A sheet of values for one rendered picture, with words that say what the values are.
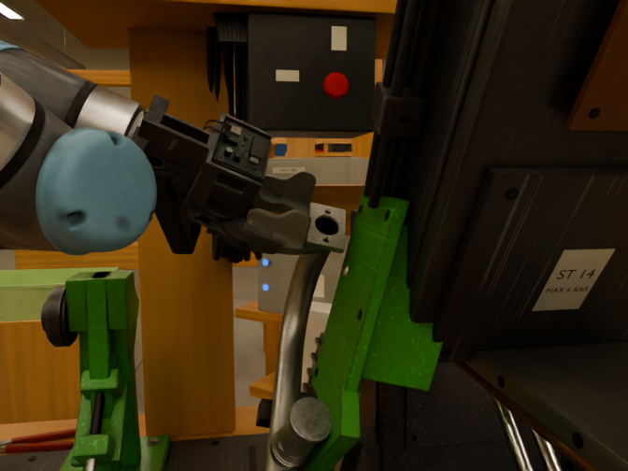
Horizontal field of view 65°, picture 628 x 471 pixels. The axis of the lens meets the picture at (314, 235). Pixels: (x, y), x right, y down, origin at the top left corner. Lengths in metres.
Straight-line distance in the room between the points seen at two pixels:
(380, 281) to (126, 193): 0.21
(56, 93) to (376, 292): 0.31
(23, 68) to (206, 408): 0.57
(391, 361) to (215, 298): 0.40
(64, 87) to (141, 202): 0.17
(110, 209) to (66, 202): 0.03
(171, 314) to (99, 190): 0.51
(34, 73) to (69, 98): 0.03
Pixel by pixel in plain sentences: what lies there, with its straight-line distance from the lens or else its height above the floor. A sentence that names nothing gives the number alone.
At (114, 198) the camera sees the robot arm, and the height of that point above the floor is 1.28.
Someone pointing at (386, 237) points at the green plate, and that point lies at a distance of 0.42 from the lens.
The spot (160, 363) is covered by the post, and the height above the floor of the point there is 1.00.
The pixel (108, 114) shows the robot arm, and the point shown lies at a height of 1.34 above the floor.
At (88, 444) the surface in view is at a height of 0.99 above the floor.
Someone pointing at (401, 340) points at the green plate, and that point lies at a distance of 0.45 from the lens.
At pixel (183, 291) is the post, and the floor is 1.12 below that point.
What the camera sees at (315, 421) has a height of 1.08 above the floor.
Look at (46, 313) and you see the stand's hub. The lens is 0.66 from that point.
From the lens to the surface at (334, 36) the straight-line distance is 0.70.
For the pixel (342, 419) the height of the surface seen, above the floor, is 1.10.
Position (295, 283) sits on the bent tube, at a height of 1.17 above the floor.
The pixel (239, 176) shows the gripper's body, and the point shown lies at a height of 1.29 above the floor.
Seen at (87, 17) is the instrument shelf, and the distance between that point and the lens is 0.78.
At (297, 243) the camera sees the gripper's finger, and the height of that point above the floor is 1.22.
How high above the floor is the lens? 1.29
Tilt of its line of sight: 7 degrees down
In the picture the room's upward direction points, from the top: straight up
